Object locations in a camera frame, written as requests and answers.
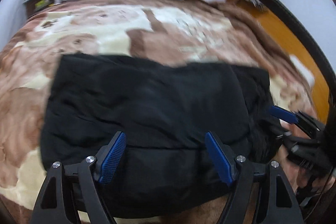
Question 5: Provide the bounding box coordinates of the brown plush bed blanket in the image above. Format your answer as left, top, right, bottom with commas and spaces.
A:
1, 0, 316, 223

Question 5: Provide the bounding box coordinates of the black padded jacket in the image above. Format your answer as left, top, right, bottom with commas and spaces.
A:
40, 54, 284, 218

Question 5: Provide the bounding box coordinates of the wooden headboard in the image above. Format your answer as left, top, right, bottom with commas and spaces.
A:
237, 0, 329, 122

